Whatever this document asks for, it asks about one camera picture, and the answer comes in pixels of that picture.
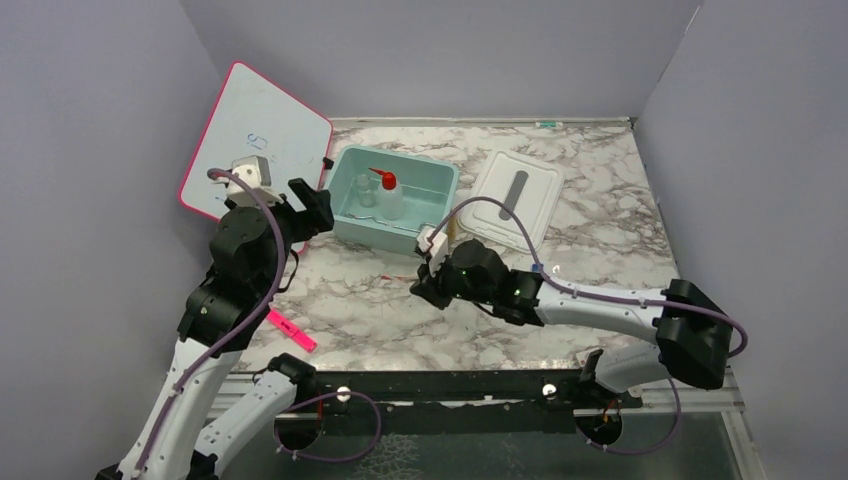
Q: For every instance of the teal plastic bin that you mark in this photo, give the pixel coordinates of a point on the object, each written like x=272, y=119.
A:
x=429, y=188

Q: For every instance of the small clear glass jar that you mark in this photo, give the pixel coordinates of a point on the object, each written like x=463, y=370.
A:
x=365, y=193

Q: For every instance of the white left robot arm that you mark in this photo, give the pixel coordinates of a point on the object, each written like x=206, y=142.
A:
x=220, y=318

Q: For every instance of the pink highlighter marker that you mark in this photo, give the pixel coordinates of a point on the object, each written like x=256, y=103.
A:
x=292, y=331

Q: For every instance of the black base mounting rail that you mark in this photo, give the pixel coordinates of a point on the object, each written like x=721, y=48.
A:
x=344, y=403

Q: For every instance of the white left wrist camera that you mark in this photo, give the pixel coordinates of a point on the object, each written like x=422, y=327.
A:
x=254, y=171

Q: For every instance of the pink framed whiteboard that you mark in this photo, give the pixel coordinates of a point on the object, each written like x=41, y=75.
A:
x=254, y=116

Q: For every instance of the white plastic bin lid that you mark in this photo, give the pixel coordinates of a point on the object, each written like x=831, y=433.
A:
x=528, y=190

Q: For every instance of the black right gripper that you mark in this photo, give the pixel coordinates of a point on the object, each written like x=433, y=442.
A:
x=429, y=288

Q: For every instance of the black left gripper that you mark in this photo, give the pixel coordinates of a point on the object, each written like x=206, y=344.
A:
x=317, y=217

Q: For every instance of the red plastic dropper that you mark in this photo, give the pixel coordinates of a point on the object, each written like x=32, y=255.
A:
x=398, y=278

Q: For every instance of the white squeeze bottle red nozzle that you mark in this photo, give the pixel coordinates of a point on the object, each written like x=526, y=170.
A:
x=390, y=198

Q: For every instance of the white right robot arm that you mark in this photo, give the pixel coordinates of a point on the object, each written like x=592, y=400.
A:
x=680, y=332

